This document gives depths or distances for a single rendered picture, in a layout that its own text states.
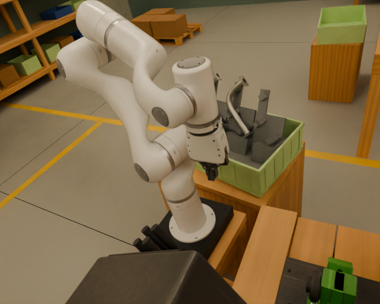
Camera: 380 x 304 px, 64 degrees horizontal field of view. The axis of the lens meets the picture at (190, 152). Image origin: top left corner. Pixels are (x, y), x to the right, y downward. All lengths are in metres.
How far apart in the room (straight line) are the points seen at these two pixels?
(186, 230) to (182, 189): 0.21
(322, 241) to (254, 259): 0.25
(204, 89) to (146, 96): 0.12
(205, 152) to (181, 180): 0.30
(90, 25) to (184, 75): 0.31
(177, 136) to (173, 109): 0.37
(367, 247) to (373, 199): 1.41
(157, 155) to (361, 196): 1.93
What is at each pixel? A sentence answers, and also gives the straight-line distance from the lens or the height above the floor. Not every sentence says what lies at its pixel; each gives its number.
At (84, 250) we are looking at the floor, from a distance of 2.60.
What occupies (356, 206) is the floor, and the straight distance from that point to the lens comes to 2.53.
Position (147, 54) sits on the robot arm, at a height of 1.63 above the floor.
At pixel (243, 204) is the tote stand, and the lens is 1.46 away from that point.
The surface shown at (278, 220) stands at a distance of 1.22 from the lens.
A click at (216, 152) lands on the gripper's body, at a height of 1.39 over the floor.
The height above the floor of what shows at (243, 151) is 0.87.
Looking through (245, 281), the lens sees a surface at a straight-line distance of 1.09.
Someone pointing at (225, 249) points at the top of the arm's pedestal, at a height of 0.85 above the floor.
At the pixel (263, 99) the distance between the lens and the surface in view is 1.52.
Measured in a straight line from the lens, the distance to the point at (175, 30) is 5.89.
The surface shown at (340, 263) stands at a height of 1.14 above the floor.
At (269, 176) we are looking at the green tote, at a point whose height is 0.86.
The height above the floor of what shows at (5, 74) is 0.43.
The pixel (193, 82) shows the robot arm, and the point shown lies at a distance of 0.64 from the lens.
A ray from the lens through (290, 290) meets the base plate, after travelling 1.08.
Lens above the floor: 1.86
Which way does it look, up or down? 37 degrees down
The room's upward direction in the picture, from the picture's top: 13 degrees counter-clockwise
